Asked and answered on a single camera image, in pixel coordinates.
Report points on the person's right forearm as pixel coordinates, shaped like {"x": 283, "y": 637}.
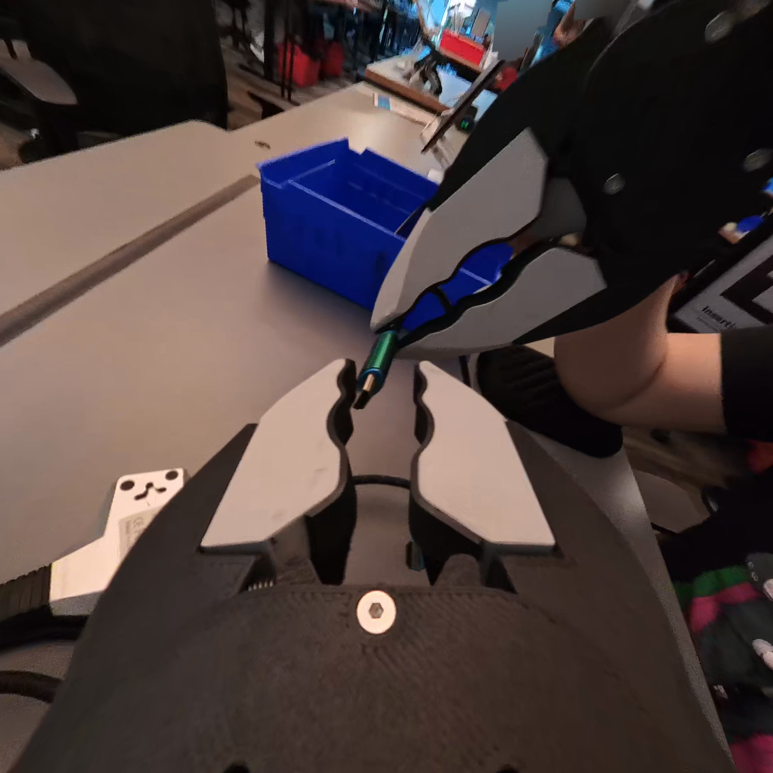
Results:
{"x": 743, "y": 386}

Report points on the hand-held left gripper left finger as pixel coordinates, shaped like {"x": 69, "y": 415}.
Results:
{"x": 290, "y": 471}

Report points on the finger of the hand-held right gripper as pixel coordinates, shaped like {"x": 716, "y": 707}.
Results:
{"x": 543, "y": 284}
{"x": 477, "y": 199}

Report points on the printed tag board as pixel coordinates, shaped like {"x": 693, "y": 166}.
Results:
{"x": 737, "y": 290}

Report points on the silver hdmi splitter box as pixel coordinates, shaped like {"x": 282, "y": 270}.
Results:
{"x": 102, "y": 567}

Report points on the red plastic bin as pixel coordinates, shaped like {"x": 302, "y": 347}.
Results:
{"x": 302, "y": 66}

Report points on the colourful patterned clothing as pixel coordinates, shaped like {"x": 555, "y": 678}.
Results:
{"x": 724, "y": 604}

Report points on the blue plastic bin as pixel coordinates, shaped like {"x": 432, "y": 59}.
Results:
{"x": 326, "y": 241}

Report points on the person's right hand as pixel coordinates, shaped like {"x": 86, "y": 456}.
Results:
{"x": 616, "y": 374}

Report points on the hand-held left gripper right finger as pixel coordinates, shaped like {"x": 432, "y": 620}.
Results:
{"x": 477, "y": 477}

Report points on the red box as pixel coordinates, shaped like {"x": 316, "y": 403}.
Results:
{"x": 462, "y": 43}

